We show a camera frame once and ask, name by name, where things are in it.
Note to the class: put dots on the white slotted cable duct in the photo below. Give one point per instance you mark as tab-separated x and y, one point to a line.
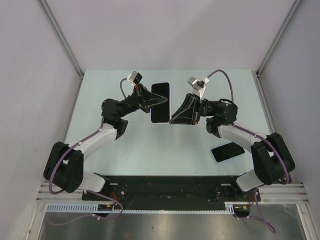
104	208

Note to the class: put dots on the left aluminium corner post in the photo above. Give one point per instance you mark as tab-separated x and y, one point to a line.
48	13

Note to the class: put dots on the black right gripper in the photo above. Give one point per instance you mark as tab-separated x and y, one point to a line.
189	112

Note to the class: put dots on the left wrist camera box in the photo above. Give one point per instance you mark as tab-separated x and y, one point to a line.
134	78

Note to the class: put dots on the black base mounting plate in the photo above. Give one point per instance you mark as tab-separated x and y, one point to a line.
175	180

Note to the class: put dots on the right aluminium corner post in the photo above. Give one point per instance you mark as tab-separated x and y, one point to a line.
279	35

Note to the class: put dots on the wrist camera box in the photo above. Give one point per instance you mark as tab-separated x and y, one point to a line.
134	78
198	86

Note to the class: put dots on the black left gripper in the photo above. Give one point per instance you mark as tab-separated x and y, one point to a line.
145	100

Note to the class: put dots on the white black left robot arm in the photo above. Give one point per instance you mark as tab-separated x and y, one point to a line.
65	166

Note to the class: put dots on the aluminium corner post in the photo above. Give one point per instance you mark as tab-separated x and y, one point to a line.
279	35
48	13

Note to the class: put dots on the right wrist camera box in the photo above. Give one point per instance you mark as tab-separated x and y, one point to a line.
198	86

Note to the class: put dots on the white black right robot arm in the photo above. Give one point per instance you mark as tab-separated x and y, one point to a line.
272	161

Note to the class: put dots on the lilac phone case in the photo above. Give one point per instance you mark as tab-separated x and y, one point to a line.
161	114

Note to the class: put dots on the aluminium front rail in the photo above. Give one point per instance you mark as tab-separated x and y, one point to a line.
274	194

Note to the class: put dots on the light blue phone case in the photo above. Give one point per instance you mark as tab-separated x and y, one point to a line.
226	151

